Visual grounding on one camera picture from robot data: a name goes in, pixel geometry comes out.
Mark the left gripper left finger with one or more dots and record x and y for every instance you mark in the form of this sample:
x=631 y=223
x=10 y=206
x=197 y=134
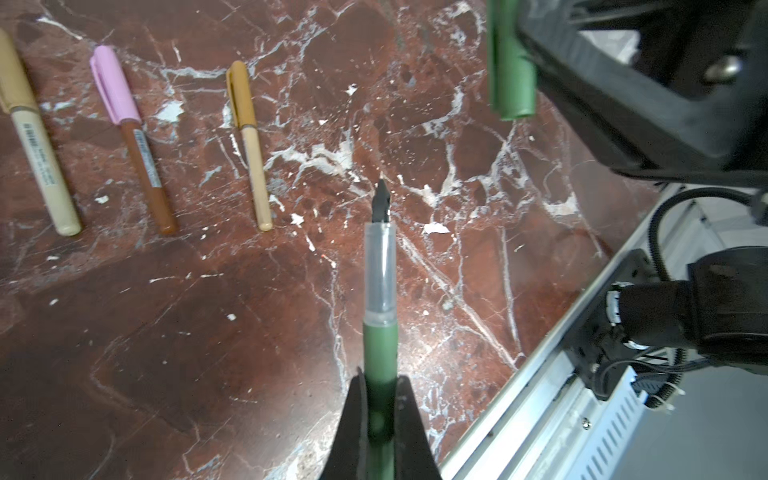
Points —
x=348 y=456

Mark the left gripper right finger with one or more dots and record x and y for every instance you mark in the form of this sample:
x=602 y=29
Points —
x=413 y=457

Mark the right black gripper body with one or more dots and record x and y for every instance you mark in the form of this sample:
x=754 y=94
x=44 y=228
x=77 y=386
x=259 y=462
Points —
x=658 y=90

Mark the dark green pen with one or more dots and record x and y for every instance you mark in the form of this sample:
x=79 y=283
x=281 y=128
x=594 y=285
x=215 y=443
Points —
x=380 y=335

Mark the green pen cap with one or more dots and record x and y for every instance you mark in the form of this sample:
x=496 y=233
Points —
x=512 y=73

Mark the orange brown pen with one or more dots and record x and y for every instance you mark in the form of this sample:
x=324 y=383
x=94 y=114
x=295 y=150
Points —
x=257 y=177

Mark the light green pen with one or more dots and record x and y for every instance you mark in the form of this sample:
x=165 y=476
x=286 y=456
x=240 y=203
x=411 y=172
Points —
x=143 y=162

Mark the ochre pen cap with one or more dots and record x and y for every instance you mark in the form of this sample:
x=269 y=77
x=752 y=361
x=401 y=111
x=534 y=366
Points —
x=238 y=87

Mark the tan pen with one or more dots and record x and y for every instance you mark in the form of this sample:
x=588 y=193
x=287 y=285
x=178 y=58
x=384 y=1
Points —
x=46 y=170

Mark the tan pen cap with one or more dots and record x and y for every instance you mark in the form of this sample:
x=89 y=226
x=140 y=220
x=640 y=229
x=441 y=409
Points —
x=16 y=91

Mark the magenta pink pen cap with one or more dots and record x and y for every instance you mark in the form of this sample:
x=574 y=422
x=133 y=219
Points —
x=113 y=86

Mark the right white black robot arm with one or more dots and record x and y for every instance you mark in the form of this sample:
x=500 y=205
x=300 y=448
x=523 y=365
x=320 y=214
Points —
x=720 y=311

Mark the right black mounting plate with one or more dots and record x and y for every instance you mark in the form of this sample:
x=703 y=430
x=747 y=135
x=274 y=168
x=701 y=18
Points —
x=592 y=340

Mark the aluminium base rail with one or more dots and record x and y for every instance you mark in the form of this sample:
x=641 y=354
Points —
x=545 y=423

